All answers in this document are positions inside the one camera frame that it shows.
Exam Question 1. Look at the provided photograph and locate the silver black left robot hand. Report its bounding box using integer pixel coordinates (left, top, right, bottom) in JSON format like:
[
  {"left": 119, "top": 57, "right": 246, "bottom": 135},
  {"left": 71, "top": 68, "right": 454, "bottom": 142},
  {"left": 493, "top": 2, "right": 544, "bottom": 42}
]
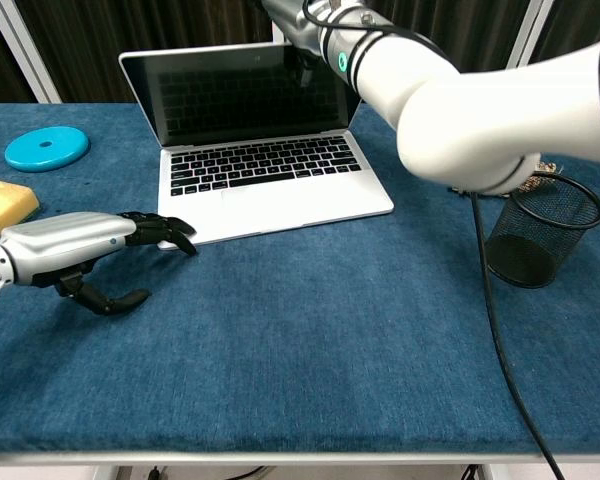
[{"left": 0, "top": 211, "right": 200, "bottom": 317}]

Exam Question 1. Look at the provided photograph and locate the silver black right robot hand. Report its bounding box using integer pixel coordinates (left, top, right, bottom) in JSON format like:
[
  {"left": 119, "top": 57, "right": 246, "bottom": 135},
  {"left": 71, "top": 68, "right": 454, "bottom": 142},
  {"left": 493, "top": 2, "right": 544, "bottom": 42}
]
[{"left": 261, "top": 0, "right": 327, "bottom": 87}]

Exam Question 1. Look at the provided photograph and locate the silver laptop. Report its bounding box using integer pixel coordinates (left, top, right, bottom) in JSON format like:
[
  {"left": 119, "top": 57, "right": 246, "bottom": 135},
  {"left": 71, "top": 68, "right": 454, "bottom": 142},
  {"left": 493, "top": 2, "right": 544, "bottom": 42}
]
[{"left": 118, "top": 41, "right": 396, "bottom": 250}]

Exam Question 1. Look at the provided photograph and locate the yellow sponge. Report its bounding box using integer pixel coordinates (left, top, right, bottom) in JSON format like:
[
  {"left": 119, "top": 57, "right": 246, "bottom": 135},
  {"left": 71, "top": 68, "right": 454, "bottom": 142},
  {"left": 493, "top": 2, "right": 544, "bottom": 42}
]
[{"left": 0, "top": 177, "right": 41, "bottom": 238}]

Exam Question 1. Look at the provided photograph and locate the blue round disc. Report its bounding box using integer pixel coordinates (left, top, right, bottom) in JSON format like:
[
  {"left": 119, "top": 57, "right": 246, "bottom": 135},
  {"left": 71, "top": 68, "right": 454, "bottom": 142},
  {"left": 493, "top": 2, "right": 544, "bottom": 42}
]
[{"left": 4, "top": 126, "right": 91, "bottom": 174}]

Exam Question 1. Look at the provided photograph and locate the black curtain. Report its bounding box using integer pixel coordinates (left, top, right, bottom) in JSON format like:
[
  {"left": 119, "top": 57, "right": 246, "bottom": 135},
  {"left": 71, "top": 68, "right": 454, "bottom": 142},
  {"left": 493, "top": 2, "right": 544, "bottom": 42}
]
[{"left": 0, "top": 0, "right": 600, "bottom": 105}]

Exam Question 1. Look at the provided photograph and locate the blue tablecloth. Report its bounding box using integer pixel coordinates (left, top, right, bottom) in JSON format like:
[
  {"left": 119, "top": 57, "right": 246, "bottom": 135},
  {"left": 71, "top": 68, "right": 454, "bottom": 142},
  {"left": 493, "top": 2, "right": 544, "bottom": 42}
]
[{"left": 0, "top": 102, "right": 600, "bottom": 456}]

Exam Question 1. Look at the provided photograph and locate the black mesh pen holder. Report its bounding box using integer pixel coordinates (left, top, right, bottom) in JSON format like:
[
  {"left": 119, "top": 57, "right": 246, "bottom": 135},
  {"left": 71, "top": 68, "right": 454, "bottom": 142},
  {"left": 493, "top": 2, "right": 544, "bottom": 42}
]
[{"left": 482, "top": 172, "right": 600, "bottom": 290}]

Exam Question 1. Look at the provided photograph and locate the white frame post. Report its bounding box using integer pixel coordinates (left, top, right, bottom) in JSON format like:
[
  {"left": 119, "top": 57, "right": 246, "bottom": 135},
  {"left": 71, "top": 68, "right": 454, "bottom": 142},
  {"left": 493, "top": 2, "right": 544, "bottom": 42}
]
[
  {"left": 505, "top": 0, "right": 556, "bottom": 69},
  {"left": 0, "top": 0, "right": 63, "bottom": 105},
  {"left": 271, "top": 13, "right": 289, "bottom": 47}
]

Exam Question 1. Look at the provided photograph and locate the black cable under table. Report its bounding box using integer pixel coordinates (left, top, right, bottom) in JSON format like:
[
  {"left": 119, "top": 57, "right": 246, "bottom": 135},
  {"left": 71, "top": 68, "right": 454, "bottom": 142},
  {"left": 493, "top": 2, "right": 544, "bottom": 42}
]
[{"left": 148, "top": 464, "right": 267, "bottom": 480}]

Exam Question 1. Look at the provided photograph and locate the braided straw rope bundle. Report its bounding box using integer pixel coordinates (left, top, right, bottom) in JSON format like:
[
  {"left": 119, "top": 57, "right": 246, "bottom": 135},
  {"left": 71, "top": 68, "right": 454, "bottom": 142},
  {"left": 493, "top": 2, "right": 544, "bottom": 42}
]
[{"left": 522, "top": 159, "right": 567, "bottom": 194}]

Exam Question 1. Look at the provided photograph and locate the white table frame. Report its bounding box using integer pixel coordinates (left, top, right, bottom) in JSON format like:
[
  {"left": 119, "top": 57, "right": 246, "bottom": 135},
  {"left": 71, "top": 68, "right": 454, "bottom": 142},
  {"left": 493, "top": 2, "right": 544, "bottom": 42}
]
[{"left": 0, "top": 451, "right": 600, "bottom": 480}]

